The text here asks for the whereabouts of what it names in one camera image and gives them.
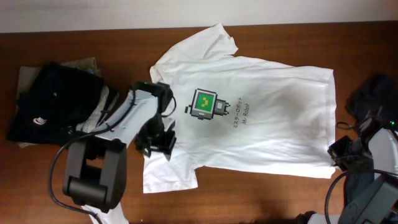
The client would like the white robot print t-shirt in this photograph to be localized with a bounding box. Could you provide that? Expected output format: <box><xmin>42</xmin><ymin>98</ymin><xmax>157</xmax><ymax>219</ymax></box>
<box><xmin>143</xmin><ymin>24</ymin><xmax>336</xmax><ymax>194</ymax></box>

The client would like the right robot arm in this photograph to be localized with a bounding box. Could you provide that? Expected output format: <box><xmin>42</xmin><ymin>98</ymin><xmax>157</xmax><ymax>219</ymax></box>
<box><xmin>295</xmin><ymin>117</ymin><xmax>397</xmax><ymax>223</ymax></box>

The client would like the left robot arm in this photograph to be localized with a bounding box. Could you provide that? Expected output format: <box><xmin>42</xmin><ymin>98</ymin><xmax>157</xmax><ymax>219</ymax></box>
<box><xmin>63</xmin><ymin>82</ymin><xmax>176</xmax><ymax>223</ymax></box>

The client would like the grey patterned folded garment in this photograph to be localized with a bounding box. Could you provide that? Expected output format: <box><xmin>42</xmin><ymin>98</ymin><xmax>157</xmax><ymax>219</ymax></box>
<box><xmin>76</xmin><ymin>85</ymin><xmax>119</xmax><ymax>133</ymax></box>

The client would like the dark Nike t-shirt pile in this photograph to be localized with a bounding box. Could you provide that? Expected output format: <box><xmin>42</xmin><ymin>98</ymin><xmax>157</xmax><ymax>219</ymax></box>
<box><xmin>346</xmin><ymin>73</ymin><xmax>397</xmax><ymax>130</ymax></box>

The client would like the black Nike folded garment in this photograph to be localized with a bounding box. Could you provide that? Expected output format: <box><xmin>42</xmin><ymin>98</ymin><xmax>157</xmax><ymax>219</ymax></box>
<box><xmin>6</xmin><ymin>61</ymin><xmax>121</xmax><ymax>147</ymax></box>

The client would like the beige folded garment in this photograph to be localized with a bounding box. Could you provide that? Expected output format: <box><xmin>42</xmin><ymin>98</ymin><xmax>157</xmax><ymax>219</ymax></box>
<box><xmin>15</xmin><ymin>57</ymin><xmax>102</xmax><ymax>148</ymax></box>

